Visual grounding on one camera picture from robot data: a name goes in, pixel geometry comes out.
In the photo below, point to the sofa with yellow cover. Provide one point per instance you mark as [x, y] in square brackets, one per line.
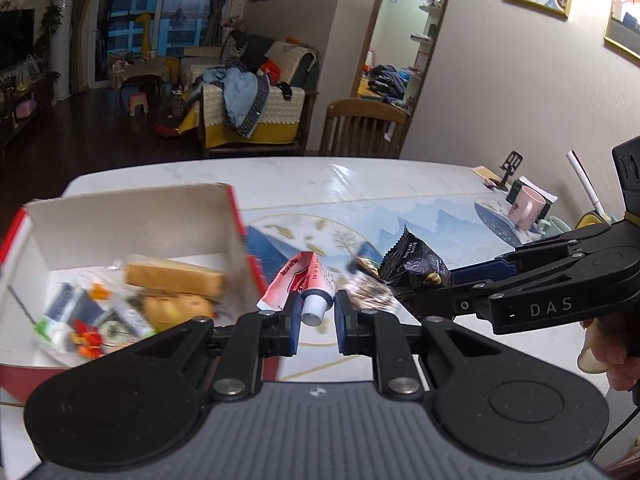
[280, 115]

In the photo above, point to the pile of blue clothes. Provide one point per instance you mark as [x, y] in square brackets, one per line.
[240, 97]

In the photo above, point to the blue mountain print table mat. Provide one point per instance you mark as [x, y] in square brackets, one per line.
[400, 220]

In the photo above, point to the white and red cardboard box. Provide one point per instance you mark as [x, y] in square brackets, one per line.
[150, 220]

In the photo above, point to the small orange item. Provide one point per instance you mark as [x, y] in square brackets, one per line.
[98, 291]

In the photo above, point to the green cup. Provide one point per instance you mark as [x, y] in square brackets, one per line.
[552, 227]

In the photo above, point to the red floor item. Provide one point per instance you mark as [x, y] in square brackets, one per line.
[167, 127]

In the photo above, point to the glass balcony door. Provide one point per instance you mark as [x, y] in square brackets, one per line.
[150, 10]

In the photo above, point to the wall shelf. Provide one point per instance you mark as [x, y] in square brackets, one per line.
[427, 35]

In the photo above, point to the person's right hand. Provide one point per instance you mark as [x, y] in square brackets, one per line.
[607, 357]

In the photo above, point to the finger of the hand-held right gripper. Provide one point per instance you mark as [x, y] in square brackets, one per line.
[480, 271]
[450, 301]

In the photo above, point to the black snack packet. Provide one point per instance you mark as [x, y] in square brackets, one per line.
[415, 260]

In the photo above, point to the wooden chair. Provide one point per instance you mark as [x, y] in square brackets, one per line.
[362, 127]

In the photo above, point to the red and white toothpaste tube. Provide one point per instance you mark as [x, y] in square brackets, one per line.
[300, 280]

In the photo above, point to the bed with clothes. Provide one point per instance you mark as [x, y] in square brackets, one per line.
[387, 82]

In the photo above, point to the dark television cabinet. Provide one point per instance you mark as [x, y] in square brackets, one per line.
[25, 125]

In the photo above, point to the black phone stand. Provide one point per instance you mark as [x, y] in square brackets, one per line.
[510, 167]

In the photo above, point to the black television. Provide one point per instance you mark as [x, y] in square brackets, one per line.
[15, 40]

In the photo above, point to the pink stool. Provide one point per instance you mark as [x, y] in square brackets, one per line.
[137, 102]

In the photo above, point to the tan bread bar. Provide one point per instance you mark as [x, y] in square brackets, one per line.
[172, 280]

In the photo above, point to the pink cup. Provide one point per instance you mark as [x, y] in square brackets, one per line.
[525, 207]

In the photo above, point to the yellow card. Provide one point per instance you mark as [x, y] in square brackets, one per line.
[485, 173]

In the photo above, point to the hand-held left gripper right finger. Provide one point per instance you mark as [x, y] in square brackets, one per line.
[342, 325]

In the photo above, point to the yellow snack packet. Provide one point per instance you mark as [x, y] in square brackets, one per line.
[175, 308]

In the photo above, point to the yellow container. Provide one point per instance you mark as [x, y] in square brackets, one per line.
[590, 220]

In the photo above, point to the white standing air conditioner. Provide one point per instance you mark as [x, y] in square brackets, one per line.
[64, 40]

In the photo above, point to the red and orange packet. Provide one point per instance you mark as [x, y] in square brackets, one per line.
[87, 342]

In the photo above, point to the blue and white packet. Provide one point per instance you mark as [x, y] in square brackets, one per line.
[67, 305]

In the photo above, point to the orange bag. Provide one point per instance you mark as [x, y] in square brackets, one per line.
[269, 69]

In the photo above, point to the gold framed wall picture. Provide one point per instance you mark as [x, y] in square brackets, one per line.
[625, 15]

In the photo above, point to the yellow giraffe toy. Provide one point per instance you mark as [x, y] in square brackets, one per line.
[145, 35]

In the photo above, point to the hanging green plant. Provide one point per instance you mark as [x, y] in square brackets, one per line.
[47, 30]

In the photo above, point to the speckled snack packet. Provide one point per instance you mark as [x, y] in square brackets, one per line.
[367, 296]

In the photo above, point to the coffee table with cloth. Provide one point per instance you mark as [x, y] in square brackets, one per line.
[140, 72]

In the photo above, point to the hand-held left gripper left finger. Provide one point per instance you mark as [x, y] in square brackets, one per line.
[295, 327]

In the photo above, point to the black cloth item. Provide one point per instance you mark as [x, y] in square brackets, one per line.
[286, 91]

